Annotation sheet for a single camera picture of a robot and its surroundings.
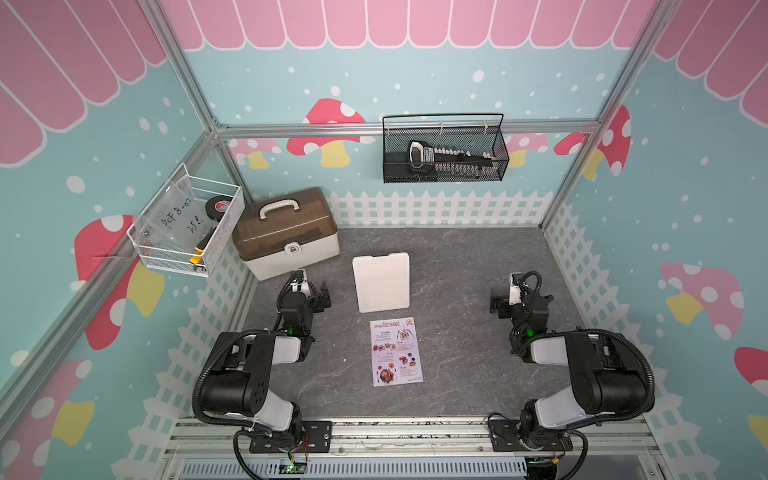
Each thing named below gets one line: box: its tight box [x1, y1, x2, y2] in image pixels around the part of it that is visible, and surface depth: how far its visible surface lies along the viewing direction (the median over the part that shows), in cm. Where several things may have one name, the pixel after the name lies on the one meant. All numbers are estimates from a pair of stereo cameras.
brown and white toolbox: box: [232, 187, 341, 281], surface depth 99 cm
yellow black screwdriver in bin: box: [189, 227, 217, 264], surface depth 65 cm
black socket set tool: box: [408, 141, 495, 175], surface depth 91 cm
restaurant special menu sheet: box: [369, 317, 424, 387], surface depth 91 cm
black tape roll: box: [205, 195, 233, 222], surface depth 81 cm
